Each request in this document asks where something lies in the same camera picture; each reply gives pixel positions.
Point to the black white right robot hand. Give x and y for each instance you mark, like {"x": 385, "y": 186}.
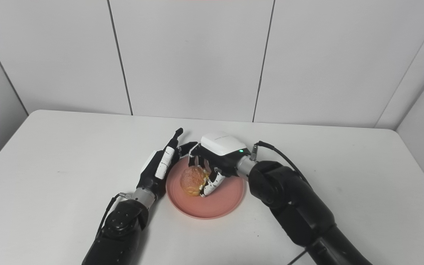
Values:
{"x": 221, "y": 147}

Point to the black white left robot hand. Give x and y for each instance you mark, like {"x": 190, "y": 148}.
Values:
{"x": 156, "y": 169}

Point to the cream puff pastry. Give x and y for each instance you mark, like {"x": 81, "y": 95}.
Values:
{"x": 193, "y": 180}

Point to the pink round plate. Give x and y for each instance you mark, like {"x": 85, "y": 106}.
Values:
{"x": 219, "y": 200}

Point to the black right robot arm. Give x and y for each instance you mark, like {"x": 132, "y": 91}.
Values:
{"x": 293, "y": 202}

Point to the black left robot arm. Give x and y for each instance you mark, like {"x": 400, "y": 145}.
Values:
{"x": 122, "y": 232}

